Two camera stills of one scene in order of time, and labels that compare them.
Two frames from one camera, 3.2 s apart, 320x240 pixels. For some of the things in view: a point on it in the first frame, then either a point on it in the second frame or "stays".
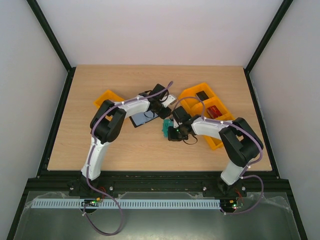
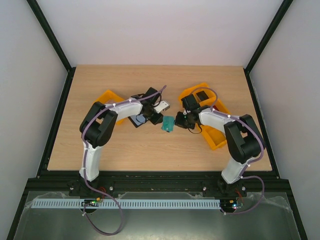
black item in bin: x=202 y=95 stays
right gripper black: x=173 y=134 -> x=180 y=120
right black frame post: x=279 y=14 stays
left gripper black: x=165 y=115 -> x=156 y=120
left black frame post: x=44 y=25 stays
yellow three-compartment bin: x=200 y=100 stays
